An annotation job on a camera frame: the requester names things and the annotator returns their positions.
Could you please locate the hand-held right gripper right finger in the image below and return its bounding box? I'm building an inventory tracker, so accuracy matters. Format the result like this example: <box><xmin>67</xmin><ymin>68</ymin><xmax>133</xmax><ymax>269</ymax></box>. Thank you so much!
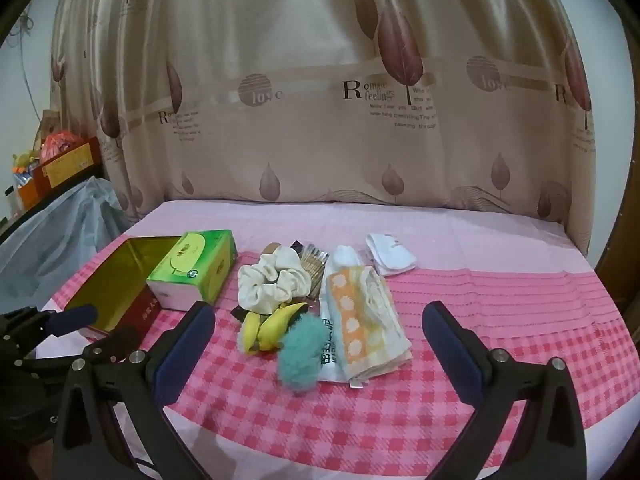
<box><xmin>421</xmin><ymin>301</ymin><xmax>588</xmax><ymax>480</ymax></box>

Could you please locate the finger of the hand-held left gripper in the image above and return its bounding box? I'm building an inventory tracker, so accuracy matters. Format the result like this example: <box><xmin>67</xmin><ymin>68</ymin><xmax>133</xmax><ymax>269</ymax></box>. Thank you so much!
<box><xmin>50</xmin><ymin>325</ymin><xmax>146</xmax><ymax>376</ymax></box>
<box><xmin>30</xmin><ymin>304</ymin><xmax>98</xmax><ymax>341</ymax></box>

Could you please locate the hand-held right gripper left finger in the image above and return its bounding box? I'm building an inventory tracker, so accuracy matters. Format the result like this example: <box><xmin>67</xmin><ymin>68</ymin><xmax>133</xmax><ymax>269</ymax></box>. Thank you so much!
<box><xmin>54</xmin><ymin>301</ymin><xmax>217</xmax><ymax>480</ymax></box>

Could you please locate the yellow banana plush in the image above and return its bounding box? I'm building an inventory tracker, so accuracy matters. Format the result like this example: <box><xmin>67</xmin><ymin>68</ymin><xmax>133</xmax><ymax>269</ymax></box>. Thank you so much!
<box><xmin>239</xmin><ymin>302</ymin><xmax>310</xmax><ymax>356</ymax></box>

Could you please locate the orange patterned towel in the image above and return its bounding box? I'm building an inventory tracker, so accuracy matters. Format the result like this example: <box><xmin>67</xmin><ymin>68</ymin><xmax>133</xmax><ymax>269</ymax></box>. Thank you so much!
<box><xmin>326</xmin><ymin>266</ymin><xmax>413</xmax><ymax>381</ymax></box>

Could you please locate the cream fabric scrunchie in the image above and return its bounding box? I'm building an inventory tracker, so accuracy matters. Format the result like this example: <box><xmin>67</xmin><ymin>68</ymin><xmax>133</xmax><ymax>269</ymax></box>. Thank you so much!
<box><xmin>237</xmin><ymin>249</ymin><xmax>313</xmax><ymax>308</ymax></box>

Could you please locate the teal fluffy ball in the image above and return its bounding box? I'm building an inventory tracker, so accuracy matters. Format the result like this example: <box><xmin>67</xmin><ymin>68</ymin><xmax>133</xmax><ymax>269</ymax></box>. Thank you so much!
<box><xmin>277</xmin><ymin>317</ymin><xmax>328</xmax><ymax>393</ymax></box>

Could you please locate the white printed plastic packet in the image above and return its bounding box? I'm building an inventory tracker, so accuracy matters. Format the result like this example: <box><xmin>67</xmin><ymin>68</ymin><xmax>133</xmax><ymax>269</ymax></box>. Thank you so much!
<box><xmin>317</xmin><ymin>310</ymin><xmax>371</xmax><ymax>391</ymax></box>

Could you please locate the cotton swab pack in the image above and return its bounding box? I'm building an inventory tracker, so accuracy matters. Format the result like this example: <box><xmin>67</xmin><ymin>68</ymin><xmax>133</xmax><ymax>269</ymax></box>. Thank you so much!
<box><xmin>299</xmin><ymin>243</ymin><xmax>331</xmax><ymax>301</ymax></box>

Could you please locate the grey blue plastic bag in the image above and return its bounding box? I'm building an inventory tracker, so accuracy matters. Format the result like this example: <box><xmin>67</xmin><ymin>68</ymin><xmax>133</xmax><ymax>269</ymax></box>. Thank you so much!
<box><xmin>0</xmin><ymin>175</ymin><xmax>131</xmax><ymax>311</ymax></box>

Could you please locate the green tissue pack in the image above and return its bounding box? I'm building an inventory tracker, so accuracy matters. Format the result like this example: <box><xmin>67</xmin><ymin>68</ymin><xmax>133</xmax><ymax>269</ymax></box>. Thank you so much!
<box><xmin>146</xmin><ymin>230</ymin><xmax>239</xmax><ymax>313</ymax></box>

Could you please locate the small orange box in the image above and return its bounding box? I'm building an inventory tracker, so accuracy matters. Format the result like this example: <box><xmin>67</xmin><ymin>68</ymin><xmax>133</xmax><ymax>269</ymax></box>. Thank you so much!
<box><xmin>17</xmin><ymin>180</ymin><xmax>41</xmax><ymax>211</ymax></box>

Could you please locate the orange box with yellow label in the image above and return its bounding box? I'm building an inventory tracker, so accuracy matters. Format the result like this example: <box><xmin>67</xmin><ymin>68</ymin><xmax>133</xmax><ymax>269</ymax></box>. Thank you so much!
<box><xmin>32</xmin><ymin>135</ymin><xmax>103</xmax><ymax>196</ymax></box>

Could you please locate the red mesh bag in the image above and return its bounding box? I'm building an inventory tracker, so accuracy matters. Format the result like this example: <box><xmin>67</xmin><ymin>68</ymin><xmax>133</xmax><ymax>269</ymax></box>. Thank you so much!
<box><xmin>40</xmin><ymin>129</ymin><xmax>86</xmax><ymax>161</ymax></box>

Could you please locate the beige leaf print curtain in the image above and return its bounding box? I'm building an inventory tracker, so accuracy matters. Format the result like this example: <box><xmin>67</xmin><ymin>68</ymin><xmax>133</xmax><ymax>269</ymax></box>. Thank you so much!
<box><xmin>50</xmin><ymin>0</ymin><xmax>601</xmax><ymax>256</ymax></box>

